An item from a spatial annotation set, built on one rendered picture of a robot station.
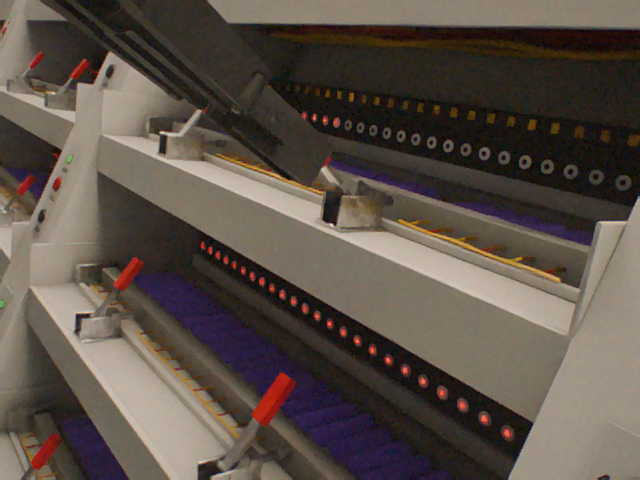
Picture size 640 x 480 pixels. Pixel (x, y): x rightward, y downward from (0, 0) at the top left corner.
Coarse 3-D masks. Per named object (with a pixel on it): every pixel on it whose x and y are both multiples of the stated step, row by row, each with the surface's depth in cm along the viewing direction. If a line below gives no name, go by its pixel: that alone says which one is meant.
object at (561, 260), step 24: (264, 168) 57; (408, 192) 44; (384, 216) 44; (408, 216) 42; (432, 216) 41; (456, 216) 39; (480, 216) 38; (456, 240) 37; (480, 240) 37; (504, 240) 36; (528, 240) 35; (552, 240) 34; (528, 264) 35; (552, 264) 34; (576, 264) 32
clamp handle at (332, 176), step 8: (328, 160) 37; (328, 168) 38; (328, 176) 38; (336, 176) 38; (336, 184) 39; (344, 184) 39; (352, 184) 40; (360, 184) 40; (344, 192) 39; (352, 192) 40
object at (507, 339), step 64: (128, 128) 72; (192, 192) 53; (256, 192) 48; (512, 192) 50; (256, 256) 45; (320, 256) 39; (384, 256) 34; (448, 256) 37; (384, 320) 34; (448, 320) 31; (512, 320) 28; (576, 320) 25; (512, 384) 28
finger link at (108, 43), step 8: (40, 0) 31; (56, 8) 31; (64, 16) 31; (88, 32) 32; (96, 40) 32; (104, 40) 32; (112, 40) 32; (112, 48) 32; (120, 48) 32; (120, 56) 33; (128, 56) 32; (128, 64) 33; (136, 64) 33; (144, 72) 33; (152, 80) 34; (160, 80) 33; (168, 88) 34; (176, 96) 34
